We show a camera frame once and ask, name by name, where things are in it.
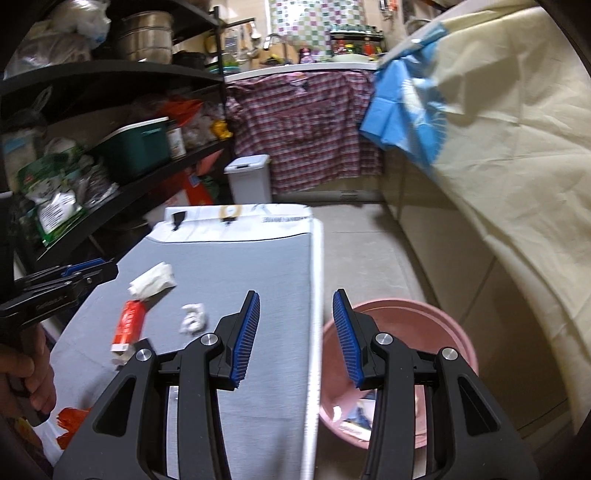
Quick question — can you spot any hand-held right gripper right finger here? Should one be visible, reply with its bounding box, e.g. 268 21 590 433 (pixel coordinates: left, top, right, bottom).
332 288 541 480

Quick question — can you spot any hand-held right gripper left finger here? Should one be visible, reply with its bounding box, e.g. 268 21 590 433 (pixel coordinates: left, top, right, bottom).
51 290 262 480

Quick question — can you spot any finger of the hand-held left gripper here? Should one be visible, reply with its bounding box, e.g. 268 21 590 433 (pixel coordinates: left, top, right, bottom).
14 258 109 284
32 263 119 296

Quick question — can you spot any large white paper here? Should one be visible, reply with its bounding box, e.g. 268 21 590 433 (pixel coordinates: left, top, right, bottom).
128 262 177 298

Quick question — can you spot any small white tissue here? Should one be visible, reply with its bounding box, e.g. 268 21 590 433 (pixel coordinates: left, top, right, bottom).
179 302 207 334

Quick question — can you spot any red and white carton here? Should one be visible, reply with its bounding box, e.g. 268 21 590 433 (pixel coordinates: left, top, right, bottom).
110 299 147 355

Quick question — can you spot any pink plastic bucket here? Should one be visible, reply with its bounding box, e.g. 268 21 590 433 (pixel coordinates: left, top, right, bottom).
318 299 479 450

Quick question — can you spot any red plastic bag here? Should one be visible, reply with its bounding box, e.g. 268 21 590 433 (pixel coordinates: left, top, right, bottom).
55 407 95 450

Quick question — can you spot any person's left hand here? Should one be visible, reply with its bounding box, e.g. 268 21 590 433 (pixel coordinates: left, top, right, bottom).
0 323 58 425

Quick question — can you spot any green and white food bag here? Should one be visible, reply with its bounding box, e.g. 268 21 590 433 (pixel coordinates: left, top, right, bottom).
25 157 93 247

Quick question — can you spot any orange bag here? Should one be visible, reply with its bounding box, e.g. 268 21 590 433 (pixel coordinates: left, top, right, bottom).
178 171 218 206

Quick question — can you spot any green storage box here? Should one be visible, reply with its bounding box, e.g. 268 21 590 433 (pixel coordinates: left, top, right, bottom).
99 117 171 181

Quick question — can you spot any white labelled jar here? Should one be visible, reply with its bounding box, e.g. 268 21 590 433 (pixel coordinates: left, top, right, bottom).
166 122 187 160

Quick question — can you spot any white lidded bin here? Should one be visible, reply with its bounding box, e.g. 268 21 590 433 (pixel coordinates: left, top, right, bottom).
224 154 271 204

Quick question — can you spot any red bag on shelf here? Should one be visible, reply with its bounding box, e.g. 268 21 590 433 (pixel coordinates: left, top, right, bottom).
159 99 204 125

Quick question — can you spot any black shelf rack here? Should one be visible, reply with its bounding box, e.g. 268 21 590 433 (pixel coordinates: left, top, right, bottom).
0 0 234 278

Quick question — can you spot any red plaid shirt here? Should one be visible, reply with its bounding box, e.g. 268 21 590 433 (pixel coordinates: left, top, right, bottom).
226 71 384 192

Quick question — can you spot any steel pot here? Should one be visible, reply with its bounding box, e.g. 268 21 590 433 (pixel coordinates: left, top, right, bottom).
113 11 174 63

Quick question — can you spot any cream and blue tablecloth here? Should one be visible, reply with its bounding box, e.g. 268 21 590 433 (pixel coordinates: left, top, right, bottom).
360 0 591 361

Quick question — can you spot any black spice rack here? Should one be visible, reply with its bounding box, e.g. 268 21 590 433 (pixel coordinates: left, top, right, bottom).
329 28 385 63

